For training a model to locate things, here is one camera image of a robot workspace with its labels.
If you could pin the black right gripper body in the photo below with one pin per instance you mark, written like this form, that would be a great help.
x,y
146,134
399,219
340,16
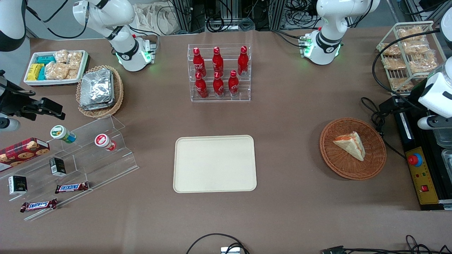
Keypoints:
x,y
14,104

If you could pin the triangular sandwich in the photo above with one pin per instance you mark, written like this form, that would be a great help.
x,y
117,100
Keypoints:
x,y
351,143

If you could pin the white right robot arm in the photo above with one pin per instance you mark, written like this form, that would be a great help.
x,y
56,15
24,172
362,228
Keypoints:
x,y
106,17

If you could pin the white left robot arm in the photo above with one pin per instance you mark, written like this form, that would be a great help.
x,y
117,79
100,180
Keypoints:
x,y
328,35

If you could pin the oval light wicker basket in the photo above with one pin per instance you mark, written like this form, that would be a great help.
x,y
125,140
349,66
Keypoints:
x,y
118,95

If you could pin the cream rectangular serving tray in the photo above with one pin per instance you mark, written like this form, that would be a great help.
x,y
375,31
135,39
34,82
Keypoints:
x,y
214,164

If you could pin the round brown wicker basket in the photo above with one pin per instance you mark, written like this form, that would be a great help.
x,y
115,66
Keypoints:
x,y
346,165

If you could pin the green lid yogurt cup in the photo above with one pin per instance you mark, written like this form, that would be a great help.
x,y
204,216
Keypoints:
x,y
60,133

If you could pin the white rectangular snack bin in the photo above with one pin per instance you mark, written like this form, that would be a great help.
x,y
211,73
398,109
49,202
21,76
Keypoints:
x,y
31,83

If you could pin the teal snack packet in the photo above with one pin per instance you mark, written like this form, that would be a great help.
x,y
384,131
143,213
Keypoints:
x,y
42,74
46,59

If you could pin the clear bagged rice cracker pack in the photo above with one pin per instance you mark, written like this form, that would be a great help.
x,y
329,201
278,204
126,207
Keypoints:
x,y
61,55
56,70
72,74
75,60

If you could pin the yellow snack packet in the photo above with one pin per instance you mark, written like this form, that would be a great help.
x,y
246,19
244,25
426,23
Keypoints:
x,y
34,71

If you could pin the red plaid cookie box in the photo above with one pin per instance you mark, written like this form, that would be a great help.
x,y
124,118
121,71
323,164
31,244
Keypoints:
x,y
21,151

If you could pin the stack of silver foil packs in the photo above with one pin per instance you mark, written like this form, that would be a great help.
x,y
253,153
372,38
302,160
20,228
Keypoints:
x,y
97,90

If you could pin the small black carton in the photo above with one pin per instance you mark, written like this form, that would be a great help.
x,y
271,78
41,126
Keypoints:
x,y
17,185
57,167

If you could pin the red lid yogurt cup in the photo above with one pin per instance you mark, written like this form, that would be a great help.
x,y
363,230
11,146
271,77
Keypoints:
x,y
103,141

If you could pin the clear acrylic stepped shelf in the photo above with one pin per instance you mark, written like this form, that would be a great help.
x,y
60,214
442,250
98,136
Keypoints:
x,y
88,165

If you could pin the brown snickers bar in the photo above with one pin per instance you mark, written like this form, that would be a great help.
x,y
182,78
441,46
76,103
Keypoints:
x,y
71,187
38,205

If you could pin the beige cloth bag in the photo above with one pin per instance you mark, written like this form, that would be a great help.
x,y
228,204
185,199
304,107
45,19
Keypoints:
x,y
155,19

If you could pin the red cola bottle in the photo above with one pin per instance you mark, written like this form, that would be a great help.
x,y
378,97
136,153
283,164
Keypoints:
x,y
218,86
218,61
242,61
198,63
233,84
201,88

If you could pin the clear acrylic bottle rack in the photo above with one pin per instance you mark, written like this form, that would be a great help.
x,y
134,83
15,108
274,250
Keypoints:
x,y
226,98

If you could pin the small grey device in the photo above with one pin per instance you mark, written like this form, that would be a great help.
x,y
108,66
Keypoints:
x,y
230,251

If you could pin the bagged pastry pack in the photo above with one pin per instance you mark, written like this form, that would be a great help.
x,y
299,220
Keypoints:
x,y
400,83
393,63
422,64
409,32
391,49
416,47

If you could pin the red emergency stop button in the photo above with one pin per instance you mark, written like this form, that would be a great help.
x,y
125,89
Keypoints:
x,y
415,159

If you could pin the black yellow control box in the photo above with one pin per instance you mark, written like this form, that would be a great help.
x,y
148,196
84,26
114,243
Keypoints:
x,y
425,197

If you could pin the clear plastic container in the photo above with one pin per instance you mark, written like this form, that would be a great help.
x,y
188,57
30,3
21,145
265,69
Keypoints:
x,y
445,137
447,160

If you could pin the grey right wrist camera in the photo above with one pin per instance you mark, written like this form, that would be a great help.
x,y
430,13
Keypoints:
x,y
9,124

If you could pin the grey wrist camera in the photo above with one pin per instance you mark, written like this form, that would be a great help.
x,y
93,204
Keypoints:
x,y
432,123
9,124

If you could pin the aluminium frame post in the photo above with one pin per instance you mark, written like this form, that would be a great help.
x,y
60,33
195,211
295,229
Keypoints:
x,y
276,14
182,16

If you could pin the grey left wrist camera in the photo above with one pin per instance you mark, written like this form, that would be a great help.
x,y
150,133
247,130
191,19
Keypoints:
x,y
432,123

